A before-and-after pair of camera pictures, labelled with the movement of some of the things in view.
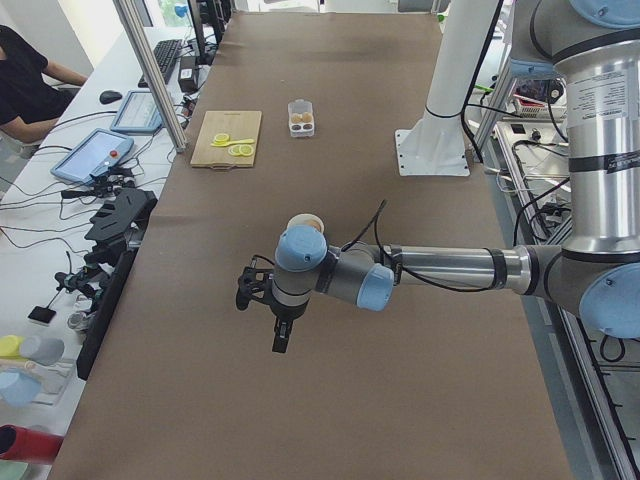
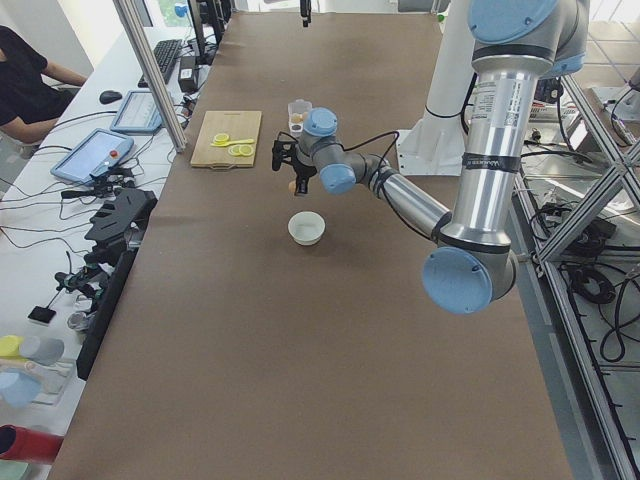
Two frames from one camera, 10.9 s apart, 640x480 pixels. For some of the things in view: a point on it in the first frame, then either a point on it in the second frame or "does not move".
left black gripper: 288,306 -> 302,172
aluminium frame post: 152,75 does not move
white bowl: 308,220 does not move
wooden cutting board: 238,125 does not move
